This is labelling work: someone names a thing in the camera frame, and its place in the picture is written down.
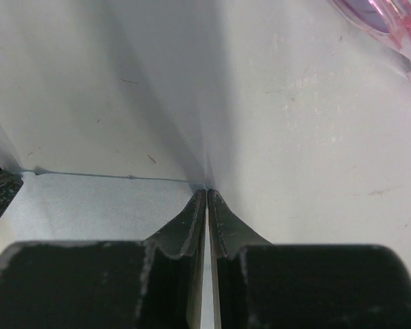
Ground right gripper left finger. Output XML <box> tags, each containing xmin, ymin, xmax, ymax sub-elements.
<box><xmin>0</xmin><ymin>190</ymin><xmax>206</xmax><ymax>328</ymax></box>

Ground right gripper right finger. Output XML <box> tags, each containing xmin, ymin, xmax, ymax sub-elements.
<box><xmin>208</xmin><ymin>190</ymin><xmax>411</xmax><ymax>328</ymax></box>

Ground light blue cleaning cloth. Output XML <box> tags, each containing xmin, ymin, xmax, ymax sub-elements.
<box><xmin>0</xmin><ymin>167</ymin><xmax>215</xmax><ymax>329</ymax></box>

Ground pink frame purple sunglasses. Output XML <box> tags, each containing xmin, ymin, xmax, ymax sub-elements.
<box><xmin>330</xmin><ymin>0</ymin><xmax>411</xmax><ymax>81</ymax></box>

